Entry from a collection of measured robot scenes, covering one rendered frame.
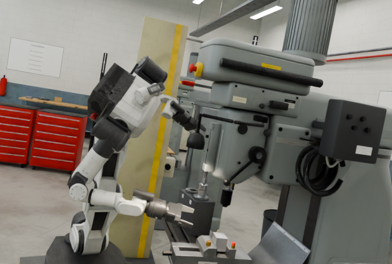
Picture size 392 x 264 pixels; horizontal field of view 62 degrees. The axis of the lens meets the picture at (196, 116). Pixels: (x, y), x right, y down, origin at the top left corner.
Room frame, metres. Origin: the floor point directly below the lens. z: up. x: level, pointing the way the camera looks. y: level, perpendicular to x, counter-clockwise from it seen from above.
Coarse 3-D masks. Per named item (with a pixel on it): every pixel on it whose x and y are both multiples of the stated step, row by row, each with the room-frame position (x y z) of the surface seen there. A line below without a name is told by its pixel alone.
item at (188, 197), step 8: (184, 192) 1.83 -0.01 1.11; (192, 192) 1.82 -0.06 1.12; (184, 200) 1.81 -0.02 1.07; (192, 200) 1.73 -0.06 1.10; (200, 200) 1.73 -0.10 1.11; (208, 200) 1.76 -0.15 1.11; (192, 208) 1.71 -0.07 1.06; (200, 208) 1.71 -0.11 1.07; (208, 208) 1.73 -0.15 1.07; (184, 216) 1.78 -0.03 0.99; (192, 216) 1.70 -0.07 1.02; (200, 216) 1.71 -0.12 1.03; (208, 216) 1.74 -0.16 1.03; (200, 224) 1.72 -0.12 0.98; (208, 224) 1.74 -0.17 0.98; (192, 232) 1.70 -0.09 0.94; (200, 232) 1.72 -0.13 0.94; (208, 232) 1.74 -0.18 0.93
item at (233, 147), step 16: (224, 112) 1.39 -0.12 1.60; (240, 112) 1.34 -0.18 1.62; (256, 112) 1.37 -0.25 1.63; (224, 128) 1.36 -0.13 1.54; (240, 128) 1.33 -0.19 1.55; (256, 128) 1.35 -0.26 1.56; (224, 144) 1.35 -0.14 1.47; (240, 144) 1.34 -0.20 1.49; (256, 144) 1.36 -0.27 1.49; (224, 160) 1.34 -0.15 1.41; (240, 160) 1.34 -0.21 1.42; (224, 176) 1.35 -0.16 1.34; (240, 176) 1.36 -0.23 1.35
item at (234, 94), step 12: (216, 84) 1.44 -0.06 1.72; (228, 84) 1.31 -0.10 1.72; (240, 84) 1.30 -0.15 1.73; (216, 96) 1.41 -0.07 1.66; (228, 96) 1.29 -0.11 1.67; (240, 96) 1.30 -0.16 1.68; (252, 96) 1.32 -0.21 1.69; (264, 96) 1.33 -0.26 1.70; (276, 96) 1.35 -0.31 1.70; (288, 96) 1.36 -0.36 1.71; (300, 96) 1.38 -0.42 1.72; (240, 108) 1.31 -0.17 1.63; (252, 108) 1.32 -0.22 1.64; (264, 108) 1.33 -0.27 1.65; (288, 108) 1.36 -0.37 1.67
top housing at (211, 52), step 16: (208, 48) 1.32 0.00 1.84; (224, 48) 1.26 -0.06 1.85; (240, 48) 1.28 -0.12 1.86; (256, 48) 1.30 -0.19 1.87; (208, 64) 1.29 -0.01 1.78; (256, 64) 1.30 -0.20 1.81; (272, 64) 1.32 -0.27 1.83; (288, 64) 1.34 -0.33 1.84; (304, 64) 1.37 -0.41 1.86; (208, 80) 1.48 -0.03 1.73; (224, 80) 1.31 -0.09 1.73; (240, 80) 1.29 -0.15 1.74; (256, 80) 1.31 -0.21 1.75; (272, 80) 1.33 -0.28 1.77
